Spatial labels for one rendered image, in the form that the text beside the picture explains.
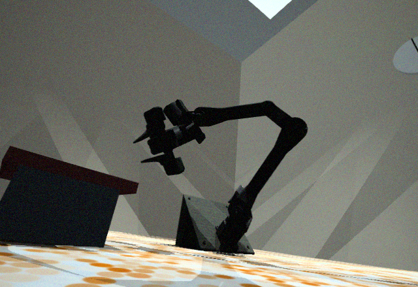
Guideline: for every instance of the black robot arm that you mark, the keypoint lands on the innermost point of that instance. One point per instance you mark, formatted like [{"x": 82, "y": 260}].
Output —
[{"x": 293, "y": 130}]

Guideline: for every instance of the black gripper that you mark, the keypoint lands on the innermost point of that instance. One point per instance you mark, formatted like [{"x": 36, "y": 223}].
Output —
[{"x": 170, "y": 139}]

